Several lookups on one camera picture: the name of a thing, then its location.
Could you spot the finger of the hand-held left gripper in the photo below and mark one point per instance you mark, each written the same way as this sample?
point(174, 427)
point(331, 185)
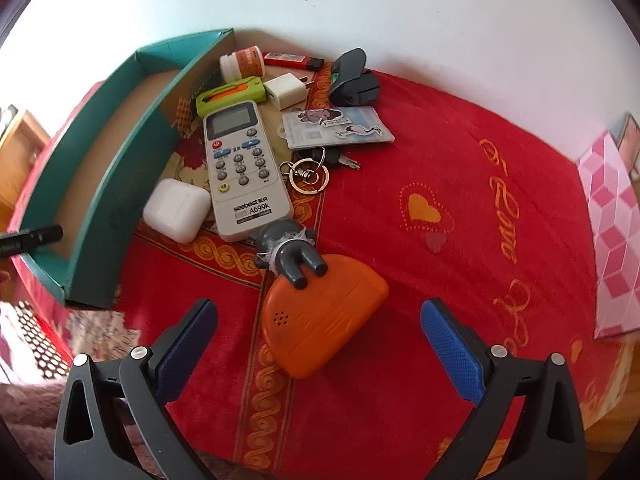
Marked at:
point(35, 240)

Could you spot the pink checkered box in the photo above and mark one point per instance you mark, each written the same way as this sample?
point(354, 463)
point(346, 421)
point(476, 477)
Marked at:
point(615, 240)

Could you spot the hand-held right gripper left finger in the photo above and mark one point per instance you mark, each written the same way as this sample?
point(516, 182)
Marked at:
point(190, 350)

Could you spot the polka-dot cloth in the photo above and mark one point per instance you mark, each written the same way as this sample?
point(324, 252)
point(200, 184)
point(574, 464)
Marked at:
point(40, 340)

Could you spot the white charger plug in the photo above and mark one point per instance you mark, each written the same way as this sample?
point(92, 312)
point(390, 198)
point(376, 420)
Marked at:
point(285, 91)

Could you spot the red lighter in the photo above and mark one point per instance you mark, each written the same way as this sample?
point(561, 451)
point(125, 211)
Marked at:
point(290, 60)

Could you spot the teal cardboard box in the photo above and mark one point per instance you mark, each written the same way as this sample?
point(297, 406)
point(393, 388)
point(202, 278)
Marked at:
point(145, 160)

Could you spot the red printed blanket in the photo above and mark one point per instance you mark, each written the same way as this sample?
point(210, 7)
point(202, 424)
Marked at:
point(450, 260)

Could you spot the white earbud case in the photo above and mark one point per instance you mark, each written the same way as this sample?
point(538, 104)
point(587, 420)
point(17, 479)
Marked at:
point(175, 210)

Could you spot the white jar orange label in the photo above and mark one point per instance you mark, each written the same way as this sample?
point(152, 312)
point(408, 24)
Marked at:
point(245, 62)

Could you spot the grey cartoon card holder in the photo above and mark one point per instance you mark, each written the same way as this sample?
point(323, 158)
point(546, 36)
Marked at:
point(325, 132)

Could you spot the wooden cabinet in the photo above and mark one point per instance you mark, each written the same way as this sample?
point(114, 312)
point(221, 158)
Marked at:
point(20, 160)

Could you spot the orange plastic case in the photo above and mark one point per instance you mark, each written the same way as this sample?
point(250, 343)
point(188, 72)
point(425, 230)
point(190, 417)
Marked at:
point(320, 320)

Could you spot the pink fluffy rug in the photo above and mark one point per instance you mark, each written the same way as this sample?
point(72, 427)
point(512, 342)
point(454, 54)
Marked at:
point(20, 410)

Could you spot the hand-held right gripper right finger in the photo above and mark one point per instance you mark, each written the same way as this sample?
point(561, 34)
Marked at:
point(450, 350)

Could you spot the white remote control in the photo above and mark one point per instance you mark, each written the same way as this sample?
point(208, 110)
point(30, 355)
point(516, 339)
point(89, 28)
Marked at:
point(240, 170)

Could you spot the green utility knife orange slider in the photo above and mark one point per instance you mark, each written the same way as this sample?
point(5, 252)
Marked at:
point(250, 92)

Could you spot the grey cartoon figure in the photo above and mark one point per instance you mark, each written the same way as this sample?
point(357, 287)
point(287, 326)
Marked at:
point(295, 260)

